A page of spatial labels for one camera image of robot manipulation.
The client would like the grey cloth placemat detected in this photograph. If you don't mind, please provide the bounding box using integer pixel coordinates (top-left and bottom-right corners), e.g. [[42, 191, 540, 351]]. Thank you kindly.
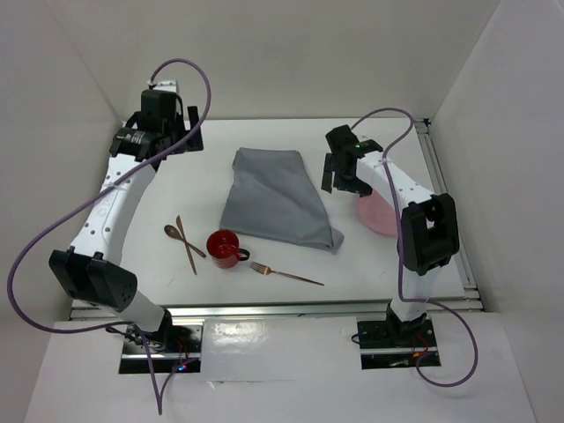
[[219, 147, 345, 252]]

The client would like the front aluminium rail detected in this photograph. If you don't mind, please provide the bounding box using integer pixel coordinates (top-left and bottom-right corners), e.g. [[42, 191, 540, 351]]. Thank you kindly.
[[69, 291, 484, 321]]

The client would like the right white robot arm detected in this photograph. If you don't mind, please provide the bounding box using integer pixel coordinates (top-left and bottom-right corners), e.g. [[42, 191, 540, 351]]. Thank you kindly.
[[322, 125, 460, 345]]

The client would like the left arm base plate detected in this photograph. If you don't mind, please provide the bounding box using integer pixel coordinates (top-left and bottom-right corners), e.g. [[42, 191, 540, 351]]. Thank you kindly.
[[117, 323, 204, 375]]

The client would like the pink plate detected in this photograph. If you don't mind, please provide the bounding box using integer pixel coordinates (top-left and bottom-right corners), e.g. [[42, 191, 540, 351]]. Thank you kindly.
[[357, 190, 397, 238]]

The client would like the copper fork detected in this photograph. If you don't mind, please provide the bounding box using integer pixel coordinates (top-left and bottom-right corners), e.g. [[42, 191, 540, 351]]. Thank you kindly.
[[249, 262, 323, 286]]

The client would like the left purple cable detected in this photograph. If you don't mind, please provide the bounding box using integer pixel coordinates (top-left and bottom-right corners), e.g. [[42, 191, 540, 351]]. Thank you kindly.
[[7, 58, 212, 416]]

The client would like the purple cable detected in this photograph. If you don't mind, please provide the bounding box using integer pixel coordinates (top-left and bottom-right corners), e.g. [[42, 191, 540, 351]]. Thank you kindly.
[[7, 58, 212, 416], [350, 107, 480, 388]]

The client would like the copper spoon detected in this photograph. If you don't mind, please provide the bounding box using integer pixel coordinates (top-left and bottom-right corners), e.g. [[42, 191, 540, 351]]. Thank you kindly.
[[164, 225, 206, 258]]

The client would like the copper knife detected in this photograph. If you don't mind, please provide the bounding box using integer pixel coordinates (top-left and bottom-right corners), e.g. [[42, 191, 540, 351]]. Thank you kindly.
[[175, 215, 197, 276]]

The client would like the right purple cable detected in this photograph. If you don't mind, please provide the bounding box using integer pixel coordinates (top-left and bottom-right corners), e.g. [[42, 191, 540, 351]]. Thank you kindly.
[[350, 107, 480, 388]]

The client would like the red mug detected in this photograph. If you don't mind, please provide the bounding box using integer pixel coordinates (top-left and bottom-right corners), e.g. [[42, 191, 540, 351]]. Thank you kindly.
[[206, 230, 250, 269]]

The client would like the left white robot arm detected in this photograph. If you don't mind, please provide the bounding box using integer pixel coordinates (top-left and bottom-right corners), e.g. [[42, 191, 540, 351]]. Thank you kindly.
[[48, 79, 198, 352]]

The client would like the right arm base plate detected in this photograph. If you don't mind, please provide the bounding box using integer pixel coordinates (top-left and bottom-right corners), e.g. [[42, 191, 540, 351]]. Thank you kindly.
[[351, 319, 442, 370]]

